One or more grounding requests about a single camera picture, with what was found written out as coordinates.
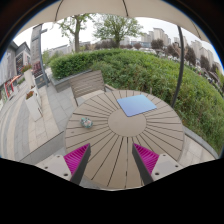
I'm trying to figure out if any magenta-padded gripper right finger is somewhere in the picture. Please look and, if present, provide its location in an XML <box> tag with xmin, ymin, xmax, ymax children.
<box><xmin>131</xmin><ymin>142</ymin><xmax>184</xmax><ymax>187</ymax></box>

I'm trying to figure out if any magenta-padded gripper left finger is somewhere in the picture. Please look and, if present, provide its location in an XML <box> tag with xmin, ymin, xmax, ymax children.
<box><xmin>34</xmin><ymin>143</ymin><xmax>92</xmax><ymax>186</ymax></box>

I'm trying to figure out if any white planter with red flowers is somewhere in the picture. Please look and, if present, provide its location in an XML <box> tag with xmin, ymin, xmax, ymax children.
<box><xmin>22</xmin><ymin>64</ymin><xmax>36</xmax><ymax>89</ymax></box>

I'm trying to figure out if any blue square mouse pad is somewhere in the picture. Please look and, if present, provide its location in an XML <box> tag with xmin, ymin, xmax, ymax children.
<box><xmin>116</xmin><ymin>94</ymin><xmax>158</xmax><ymax>118</ymax></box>

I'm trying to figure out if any brown slatted patio chair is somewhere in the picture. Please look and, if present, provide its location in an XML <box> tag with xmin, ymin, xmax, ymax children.
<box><xmin>68</xmin><ymin>69</ymin><xmax>115</xmax><ymax>107</ymax></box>

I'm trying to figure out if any dark curved umbrella pole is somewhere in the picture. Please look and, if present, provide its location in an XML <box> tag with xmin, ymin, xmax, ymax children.
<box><xmin>170</xmin><ymin>25</ymin><xmax>186</xmax><ymax>108</ymax></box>

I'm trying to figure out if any tall grey sign pillar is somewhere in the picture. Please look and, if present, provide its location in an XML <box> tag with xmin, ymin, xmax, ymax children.
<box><xmin>30</xmin><ymin>23</ymin><xmax>50</xmax><ymax>89</ymax></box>

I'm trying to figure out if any round-crowned leafy tree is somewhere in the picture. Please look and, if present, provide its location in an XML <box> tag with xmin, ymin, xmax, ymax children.
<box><xmin>93</xmin><ymin>13</ymin><xmax>144</xmax><ymax>49</ymax></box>

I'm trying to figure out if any white planter with orange flowers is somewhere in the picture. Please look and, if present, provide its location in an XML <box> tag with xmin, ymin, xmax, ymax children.
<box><xmin>24</xmin><ymin>89</ymin><xmax>44</xmax><ymax>122</ymax></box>

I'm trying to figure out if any thin-trunked leafy tree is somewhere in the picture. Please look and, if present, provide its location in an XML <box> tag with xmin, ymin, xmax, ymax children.
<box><xmin>58</xmin><ymin>13</ymin><xmax>96</xmax><ymax>54</ymax></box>

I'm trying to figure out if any beige patio umbrella canopy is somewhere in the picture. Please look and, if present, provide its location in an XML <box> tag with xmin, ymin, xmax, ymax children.
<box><xmin>13</xmin><ymin>0</ymin><xmax>211</xmax><ymax>44</ymax></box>

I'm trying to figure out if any transparent green computer mouse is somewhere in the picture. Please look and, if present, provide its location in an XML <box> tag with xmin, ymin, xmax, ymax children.
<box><xmin>79</xmin><ymin>117</ymin><xmax>94</xmax><ymax>129</ymax></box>

